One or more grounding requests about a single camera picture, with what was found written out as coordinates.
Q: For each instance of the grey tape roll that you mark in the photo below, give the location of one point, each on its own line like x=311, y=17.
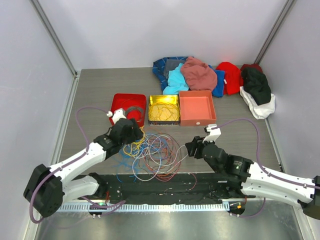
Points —
x=136, y=110

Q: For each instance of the white slotted cable duct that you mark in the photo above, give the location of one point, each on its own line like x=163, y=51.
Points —
x=126, y=208

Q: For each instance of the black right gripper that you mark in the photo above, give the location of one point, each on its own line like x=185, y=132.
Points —
x=197, y=142

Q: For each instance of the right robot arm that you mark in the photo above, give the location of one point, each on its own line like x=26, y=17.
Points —
x=253, y=179

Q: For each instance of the salmon pink box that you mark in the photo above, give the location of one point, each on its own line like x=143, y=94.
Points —
x=196, y=108

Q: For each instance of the royal blue cloth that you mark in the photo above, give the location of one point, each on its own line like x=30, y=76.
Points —
x=218, y=91

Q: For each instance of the black cloth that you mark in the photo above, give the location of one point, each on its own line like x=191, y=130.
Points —
x=256, y=84

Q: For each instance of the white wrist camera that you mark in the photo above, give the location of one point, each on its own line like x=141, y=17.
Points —
x=213, y=132
x=116, y=115

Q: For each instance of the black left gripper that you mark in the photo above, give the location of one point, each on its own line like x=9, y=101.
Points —
x=136, y=133

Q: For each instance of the dark red cloth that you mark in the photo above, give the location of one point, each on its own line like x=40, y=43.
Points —
x=254, y=66

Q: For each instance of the gold metal tin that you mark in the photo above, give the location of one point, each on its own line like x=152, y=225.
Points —
x=164, y=110

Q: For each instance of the grey cloth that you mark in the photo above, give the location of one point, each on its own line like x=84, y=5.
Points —
x=171, y=65

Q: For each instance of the red plastic box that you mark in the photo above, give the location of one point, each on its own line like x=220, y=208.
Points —
x=126, y=100

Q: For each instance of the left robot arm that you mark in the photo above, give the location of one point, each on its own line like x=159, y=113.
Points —
x=51, y=186

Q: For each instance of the cyan cloth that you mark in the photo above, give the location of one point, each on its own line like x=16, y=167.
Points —
x=176, y=82

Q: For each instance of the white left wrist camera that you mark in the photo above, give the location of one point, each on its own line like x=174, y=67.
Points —
x=116, y=115

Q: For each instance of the dusty pink cloth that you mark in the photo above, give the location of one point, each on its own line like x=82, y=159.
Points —
x=198, y=75

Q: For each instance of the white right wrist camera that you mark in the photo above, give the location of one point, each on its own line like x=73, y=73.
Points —
x=213, y=132

